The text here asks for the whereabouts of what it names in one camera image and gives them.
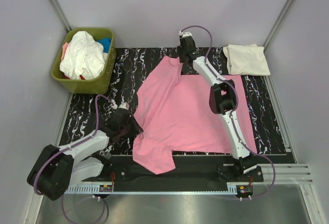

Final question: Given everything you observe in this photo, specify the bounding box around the pink t-shirt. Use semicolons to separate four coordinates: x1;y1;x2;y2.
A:
132;56;258;175

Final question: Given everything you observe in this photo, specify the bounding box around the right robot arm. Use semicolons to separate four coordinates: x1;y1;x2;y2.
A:
177;46;257;181

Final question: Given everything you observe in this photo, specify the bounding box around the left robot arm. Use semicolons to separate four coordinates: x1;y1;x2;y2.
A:
27;115;143;201

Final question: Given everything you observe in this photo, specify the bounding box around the olive green plastic basket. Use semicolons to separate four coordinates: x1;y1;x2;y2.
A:
50;27;116;94

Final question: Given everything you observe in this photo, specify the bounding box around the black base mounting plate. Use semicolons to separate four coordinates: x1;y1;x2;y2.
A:
85;155;264;193

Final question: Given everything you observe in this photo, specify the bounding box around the folded cream t-shirt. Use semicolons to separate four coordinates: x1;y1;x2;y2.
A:
223;44;270;76

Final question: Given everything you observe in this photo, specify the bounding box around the white shirt in basket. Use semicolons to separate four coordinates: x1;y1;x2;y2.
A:
60;31;108;80

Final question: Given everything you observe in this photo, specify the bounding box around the blue garment in basket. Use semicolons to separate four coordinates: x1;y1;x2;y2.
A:
97;38;112;53

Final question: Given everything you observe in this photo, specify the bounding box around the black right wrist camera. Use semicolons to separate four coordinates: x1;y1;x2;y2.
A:
179;31;196;51

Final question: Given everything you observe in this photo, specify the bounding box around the left aluminium corner post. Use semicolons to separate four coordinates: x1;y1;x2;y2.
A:
49;0;71;32

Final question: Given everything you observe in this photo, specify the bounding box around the aluminium corner post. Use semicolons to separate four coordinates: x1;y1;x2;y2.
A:
263;0;295;52
49;0;71;32

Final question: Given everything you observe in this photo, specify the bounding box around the right aluminium corner post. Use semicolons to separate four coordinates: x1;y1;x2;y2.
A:
263;0;295;52

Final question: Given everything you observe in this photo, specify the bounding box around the aluminium rail frame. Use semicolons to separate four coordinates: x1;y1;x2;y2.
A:
65;164;313;198

